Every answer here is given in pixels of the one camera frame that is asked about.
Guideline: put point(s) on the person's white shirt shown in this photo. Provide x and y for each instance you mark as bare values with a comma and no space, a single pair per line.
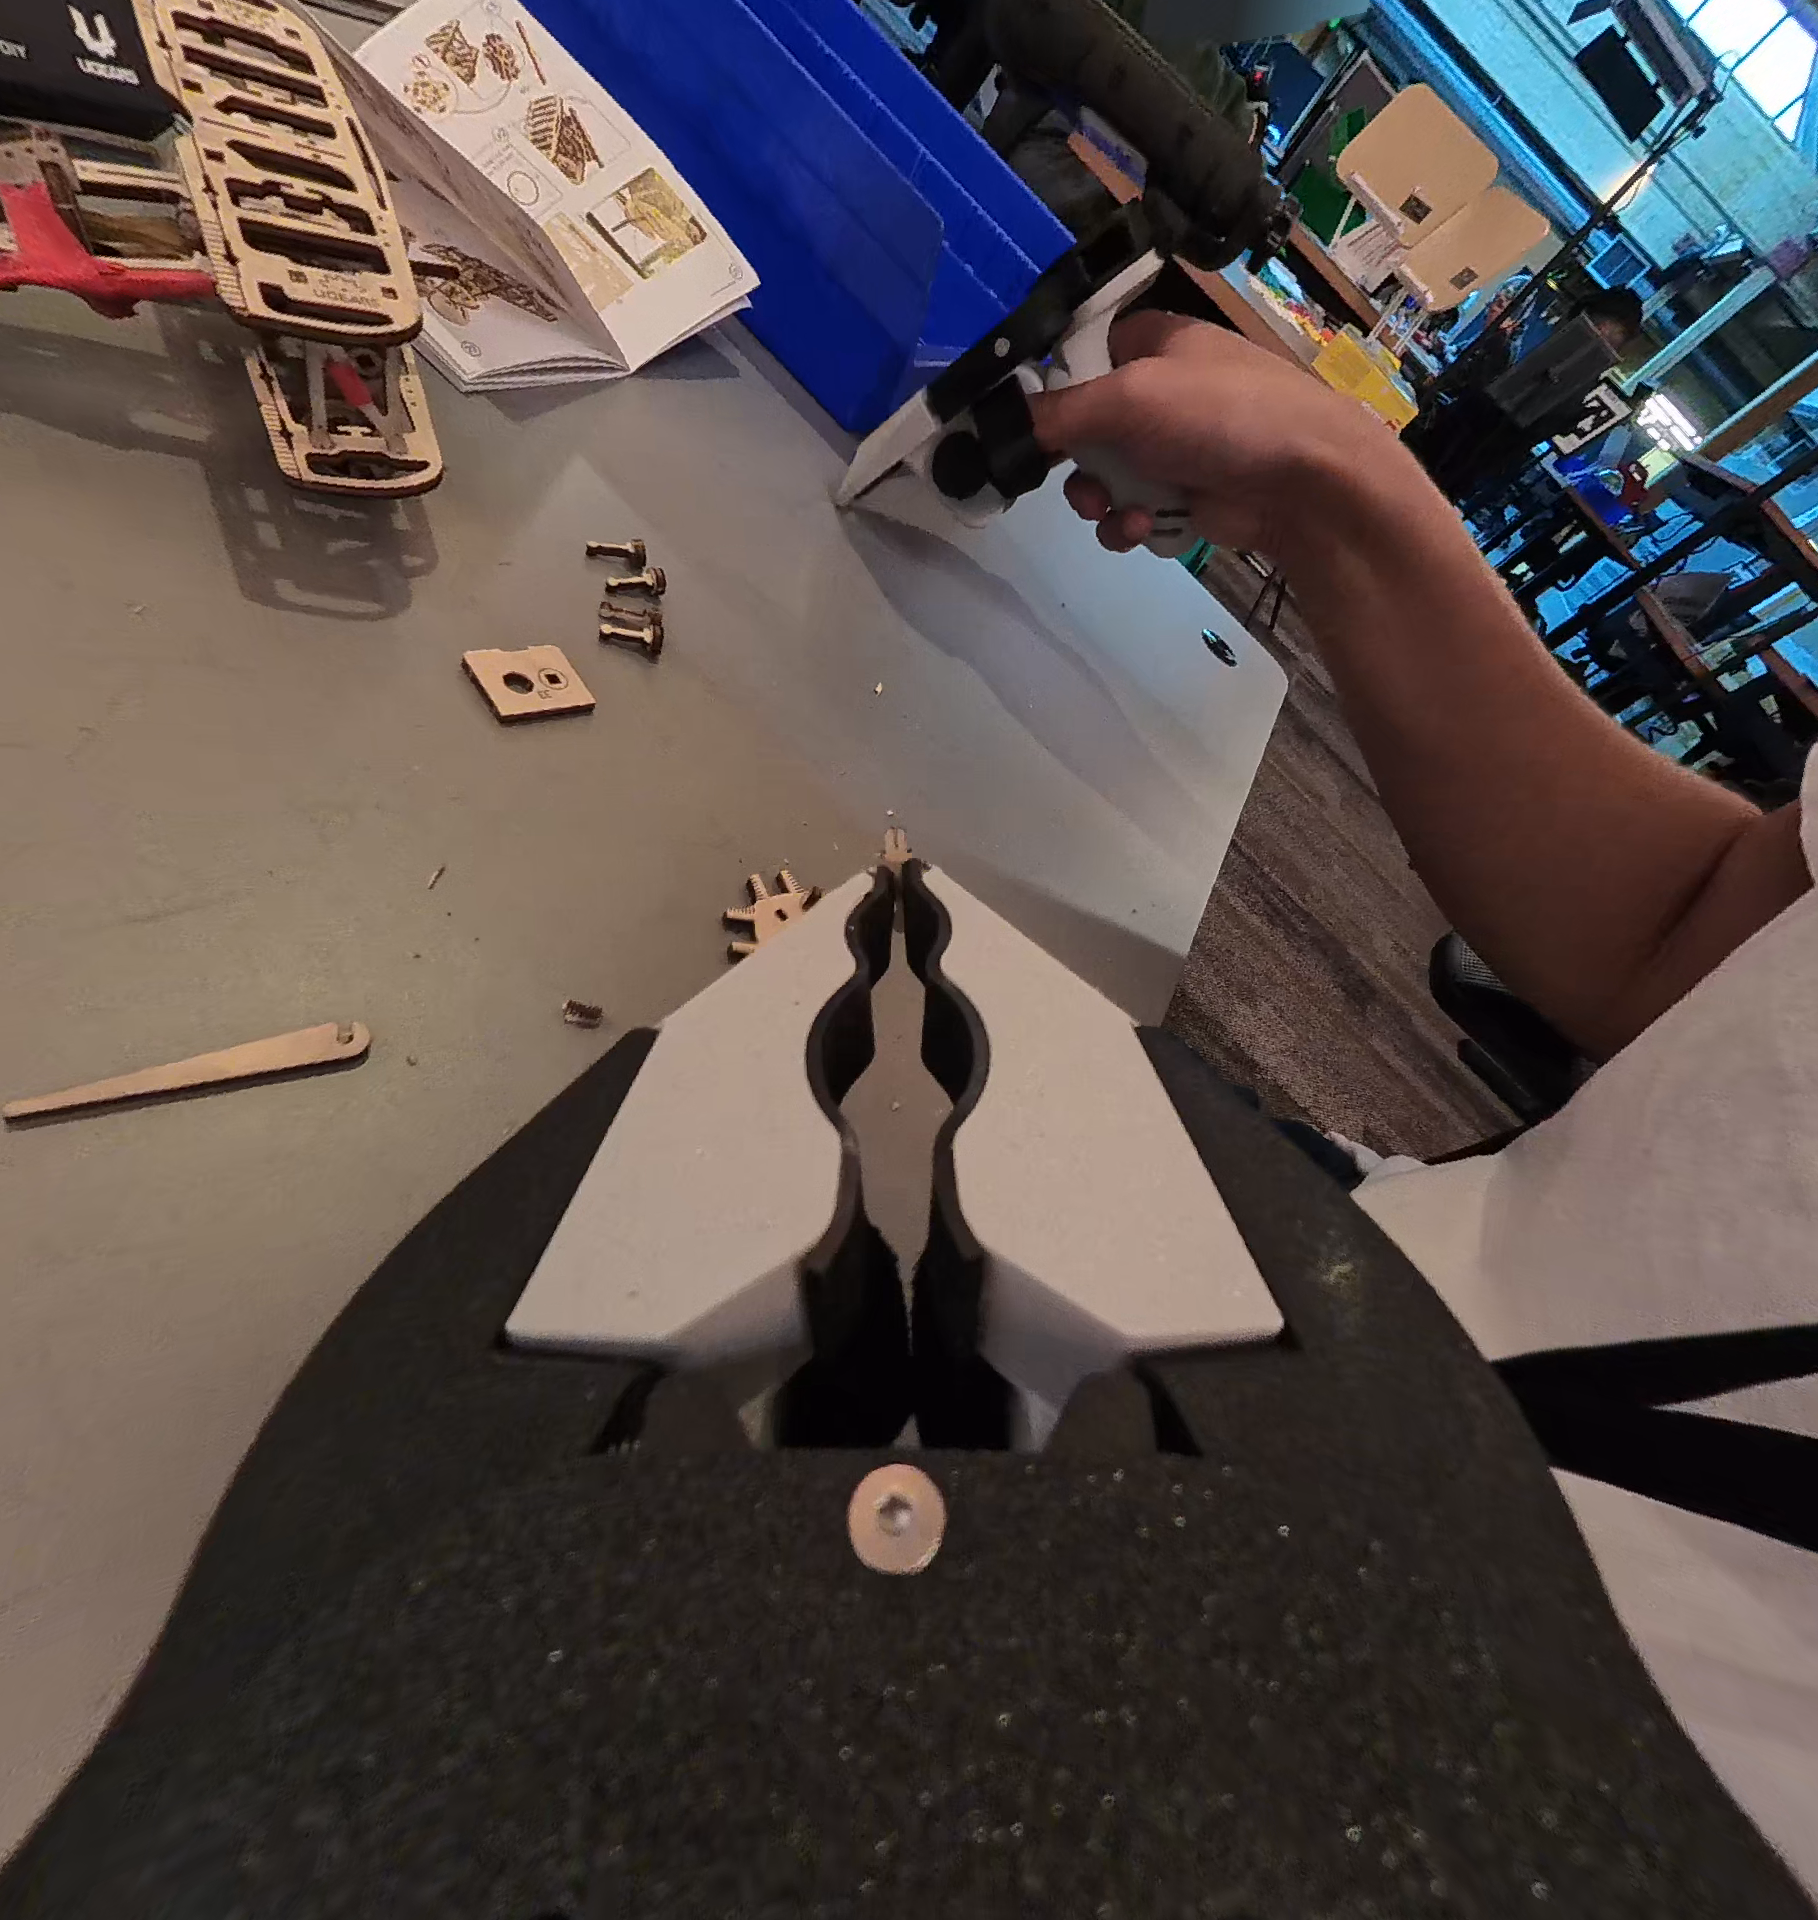
1720,1173

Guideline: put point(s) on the wooden model frame sheets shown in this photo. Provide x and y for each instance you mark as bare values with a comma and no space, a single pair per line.
295,200

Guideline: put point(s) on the black white marker tag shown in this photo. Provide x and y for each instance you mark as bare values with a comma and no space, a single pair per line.
1597,409

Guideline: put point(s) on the illustrated instruction booklet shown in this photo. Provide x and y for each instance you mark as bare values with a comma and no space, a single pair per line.
605,288

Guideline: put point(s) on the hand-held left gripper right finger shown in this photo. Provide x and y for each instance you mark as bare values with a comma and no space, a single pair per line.
1110,1155

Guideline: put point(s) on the blue plastic bin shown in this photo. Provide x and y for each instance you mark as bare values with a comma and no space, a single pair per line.
845,180

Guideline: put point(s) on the black cardboard box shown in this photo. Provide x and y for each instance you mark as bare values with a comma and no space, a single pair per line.
25,70

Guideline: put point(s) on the person's right hand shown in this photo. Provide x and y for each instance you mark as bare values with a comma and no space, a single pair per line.
1235,436

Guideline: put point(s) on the black office chair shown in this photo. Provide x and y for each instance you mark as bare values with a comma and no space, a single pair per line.
1500,1027

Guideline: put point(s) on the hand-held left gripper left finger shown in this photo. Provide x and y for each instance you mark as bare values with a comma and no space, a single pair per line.
695,1155

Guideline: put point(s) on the wooden spoked gear wheel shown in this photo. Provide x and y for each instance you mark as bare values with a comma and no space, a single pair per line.
771,914

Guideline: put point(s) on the background wooden table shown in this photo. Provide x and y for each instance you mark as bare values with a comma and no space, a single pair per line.
1749,585

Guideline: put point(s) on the red band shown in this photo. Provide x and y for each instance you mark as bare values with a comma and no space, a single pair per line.
45,254

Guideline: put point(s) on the grey desk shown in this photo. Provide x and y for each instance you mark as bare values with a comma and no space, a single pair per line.
247,782

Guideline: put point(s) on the tiny toothed wooden piece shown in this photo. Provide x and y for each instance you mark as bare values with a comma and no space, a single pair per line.
893,847

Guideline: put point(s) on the square wooden plate with holes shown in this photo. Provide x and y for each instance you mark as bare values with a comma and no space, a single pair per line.
547,691

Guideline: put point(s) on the tapered wooden stick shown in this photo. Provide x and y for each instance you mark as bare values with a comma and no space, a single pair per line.
192,1074

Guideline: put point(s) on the person's right forearm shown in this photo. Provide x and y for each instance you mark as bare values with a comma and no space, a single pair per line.
1498,752

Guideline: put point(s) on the yellow box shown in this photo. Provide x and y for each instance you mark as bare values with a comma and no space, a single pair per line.
1360,373

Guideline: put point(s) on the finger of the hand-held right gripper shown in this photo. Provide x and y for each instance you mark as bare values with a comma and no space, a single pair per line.
893,453

